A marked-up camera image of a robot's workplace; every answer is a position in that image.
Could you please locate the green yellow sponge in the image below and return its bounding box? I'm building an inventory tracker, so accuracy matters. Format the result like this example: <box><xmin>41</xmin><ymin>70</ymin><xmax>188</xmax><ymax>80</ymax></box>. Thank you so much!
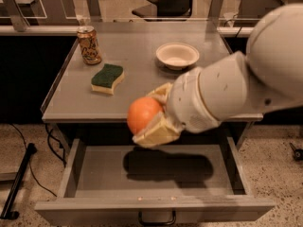
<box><xmin>91</xmin><ymin>63</ymin><xmax>125</xmax><ymax>95</ymax></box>

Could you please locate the black floor cable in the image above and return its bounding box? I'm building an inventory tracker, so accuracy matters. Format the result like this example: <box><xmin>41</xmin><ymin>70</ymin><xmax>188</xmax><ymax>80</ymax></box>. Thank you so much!
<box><xmin>9</xmin><ymin>123</ymin><xmax>67</xmax><ymax>198</ymax></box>

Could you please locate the black floor stand bar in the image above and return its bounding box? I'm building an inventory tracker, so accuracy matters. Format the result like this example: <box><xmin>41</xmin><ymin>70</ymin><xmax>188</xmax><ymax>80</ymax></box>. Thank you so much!
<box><xmin>0</xmin><ymin>143</ymin><xmax>37</xmax><ymax>220</ymax></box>

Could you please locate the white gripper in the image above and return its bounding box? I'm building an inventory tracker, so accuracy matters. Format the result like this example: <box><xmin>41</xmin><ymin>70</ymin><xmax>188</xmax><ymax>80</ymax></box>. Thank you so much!
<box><xmin>133</xmin><ymin>67</ymin><xmax>221</xmax><ymax>148</ymax></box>

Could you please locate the orange fruit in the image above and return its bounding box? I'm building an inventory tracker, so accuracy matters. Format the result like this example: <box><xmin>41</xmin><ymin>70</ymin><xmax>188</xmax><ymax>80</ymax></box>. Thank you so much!
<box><xmin>127</xmin><ymin>96</ymin><xmax>163</xmax><ymax>134</ymax></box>

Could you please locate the black office chair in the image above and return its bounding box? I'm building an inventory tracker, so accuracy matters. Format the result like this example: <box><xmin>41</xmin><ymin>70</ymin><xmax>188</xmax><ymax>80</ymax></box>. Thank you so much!
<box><xmin>132</xmin><ymin>0</ymin><xmax>193</xmax><ymax>21</ymax></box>

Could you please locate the black caster wheel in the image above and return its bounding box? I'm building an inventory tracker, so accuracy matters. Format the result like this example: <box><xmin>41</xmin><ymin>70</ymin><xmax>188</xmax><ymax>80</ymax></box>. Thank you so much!
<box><xmin>290</xmin><ymin>143</ymin><xmax>303</xmax><ymax>161</ymax></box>

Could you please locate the black drawer handle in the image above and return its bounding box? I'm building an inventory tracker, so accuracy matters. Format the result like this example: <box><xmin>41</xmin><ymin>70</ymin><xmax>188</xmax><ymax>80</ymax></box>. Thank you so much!
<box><xmin>138</xmin><ymin>211</ymin><xmax>177</xmax><ymax>227</ymax></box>

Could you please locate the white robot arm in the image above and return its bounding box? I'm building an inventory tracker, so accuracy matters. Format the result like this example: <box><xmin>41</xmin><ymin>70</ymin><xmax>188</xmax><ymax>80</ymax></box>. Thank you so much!
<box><xmin>133</xmin><ymin>4</ymin><xmax>303</xmax><ymax>148</ymax></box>

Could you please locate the open grey top drawer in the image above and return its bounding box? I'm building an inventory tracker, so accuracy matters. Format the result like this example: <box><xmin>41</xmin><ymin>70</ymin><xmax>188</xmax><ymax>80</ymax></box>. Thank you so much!
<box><xmin>35</xmin><ymin>139</ymin><xmax>275</xmax><ymax>226</ymax></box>

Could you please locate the white bowl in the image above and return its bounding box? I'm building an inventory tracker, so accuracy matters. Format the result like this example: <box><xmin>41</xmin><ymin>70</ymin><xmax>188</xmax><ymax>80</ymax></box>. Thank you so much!
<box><xmin>155</xmin><ymin>43</ymin><xmax>200</xmax><ymax>70</ymax></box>

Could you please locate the clear acrylic barrier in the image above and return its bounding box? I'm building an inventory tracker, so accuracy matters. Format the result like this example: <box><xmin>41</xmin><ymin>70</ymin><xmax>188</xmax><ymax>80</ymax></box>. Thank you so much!
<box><xmin>0</xmin><ymin>0</ymin><xmax>303</xmax><ymax>33</ymax></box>

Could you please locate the grey cabinet table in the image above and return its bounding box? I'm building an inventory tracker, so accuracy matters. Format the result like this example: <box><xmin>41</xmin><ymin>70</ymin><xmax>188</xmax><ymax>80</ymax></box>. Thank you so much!
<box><xmin>40</xmin><ymin>20</ymin><xmax>264</xmax><ymax>149</ymax></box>

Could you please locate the golden soda can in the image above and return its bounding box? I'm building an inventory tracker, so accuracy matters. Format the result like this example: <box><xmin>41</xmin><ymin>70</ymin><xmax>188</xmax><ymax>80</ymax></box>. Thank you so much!
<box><xmin>77</xmin><ymin>26</ymin><xmax>102</xmax><ymax>65</ymax></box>

